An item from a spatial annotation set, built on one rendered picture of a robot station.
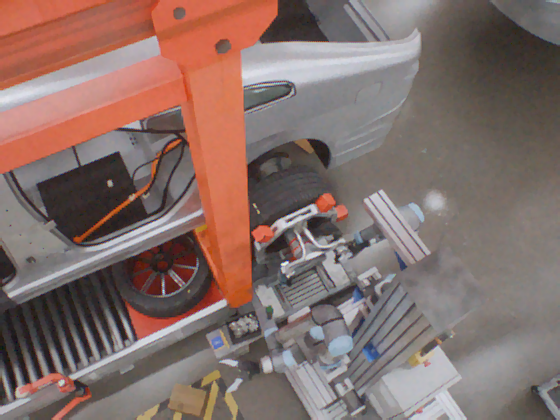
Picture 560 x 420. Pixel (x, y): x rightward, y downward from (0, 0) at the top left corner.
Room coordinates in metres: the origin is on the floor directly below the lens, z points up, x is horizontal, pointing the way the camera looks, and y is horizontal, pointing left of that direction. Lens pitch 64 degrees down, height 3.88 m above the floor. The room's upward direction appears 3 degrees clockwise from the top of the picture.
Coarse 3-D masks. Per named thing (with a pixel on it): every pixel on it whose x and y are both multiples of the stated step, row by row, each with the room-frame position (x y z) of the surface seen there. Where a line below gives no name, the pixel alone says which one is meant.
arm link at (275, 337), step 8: (312, 312) 0.71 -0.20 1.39; (320, 312) 0.70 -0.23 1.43; (328, 312) 0.70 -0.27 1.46; (336, 312) 0.70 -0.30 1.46; (296, 320) 0.69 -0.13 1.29; (304, 320) 0.68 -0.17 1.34; (312, 320) 0.68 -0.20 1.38; (320, 320) 0.67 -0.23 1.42; (272, 328) 0.68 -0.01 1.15; (280, 328) 0.67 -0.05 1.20; (288, 328) 0.66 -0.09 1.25; (296, 328) 0.66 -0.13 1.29; (304, 328) 0.65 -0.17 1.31; (272, 336) 0.64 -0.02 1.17; (280, 336) 0.63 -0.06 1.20; (288, 336) 0.63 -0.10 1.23; (296, 336) 0.63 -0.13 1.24; (272, 344) 0.60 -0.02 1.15; (280, 344) 0.60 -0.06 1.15
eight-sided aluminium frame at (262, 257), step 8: (304, 208) 1.40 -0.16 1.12; (312, 208) 1.40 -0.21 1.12; (288, 216) 1.34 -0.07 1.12; (304, 216) 1.35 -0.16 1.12; (312, 216) 1.36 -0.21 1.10; (328, 216) 1.42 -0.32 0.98; (336, 216) 1.45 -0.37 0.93; (280, 224) 1.29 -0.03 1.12; (288, 224) 1.29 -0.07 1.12; (296, 224) 1.31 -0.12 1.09; (272, 232) 1.28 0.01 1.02; (280, 232) 1.26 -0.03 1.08; (272, 240) 1.23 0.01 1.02; (256, 248) 1.21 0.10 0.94; (264, 248) 1.20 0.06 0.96; (288, 248) 1.35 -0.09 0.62; (256, 256) 1.22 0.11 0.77; (264, 256) 1.25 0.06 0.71; (272, 256) 1.28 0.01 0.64; (280, 256) 1.29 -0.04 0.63; (288, 256) 1.30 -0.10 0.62
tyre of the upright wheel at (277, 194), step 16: (272, 176) 1.57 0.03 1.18; (288, 176) 1.58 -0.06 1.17; (304, 176) 1.60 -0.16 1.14; (320, 176) 1.67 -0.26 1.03; (256, 192) 1.48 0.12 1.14; (272, 192) 1.46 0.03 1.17; (288, 192) 1.46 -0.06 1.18; (304, 192) 1.48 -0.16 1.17; (320, 192) 1.51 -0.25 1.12; (256, 208) 1.38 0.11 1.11; (272, 208) 1.37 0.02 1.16; (288, 208) 1.37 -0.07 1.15; (256, 224) 1.30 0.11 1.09; (320, 224) 1.50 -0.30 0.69
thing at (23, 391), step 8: (48, 376) 0.48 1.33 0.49; (56, 376) 0.48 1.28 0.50; (64, 376) 0.48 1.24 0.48; (32, 384) 0.42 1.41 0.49; (40, 384) 0.43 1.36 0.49; (48, 384) 0.43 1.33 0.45; (72, 384) 0.44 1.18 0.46; (16, 392) 0.37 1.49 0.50; (24, 392) 0.37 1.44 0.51; (32, 392) 0.38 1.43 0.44; (64, 392) 0.39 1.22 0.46; (88, 392) 0.44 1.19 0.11; (80, 400) 0.39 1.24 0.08; (64, 408) 0.33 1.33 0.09; (56, 416) 0.28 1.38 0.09
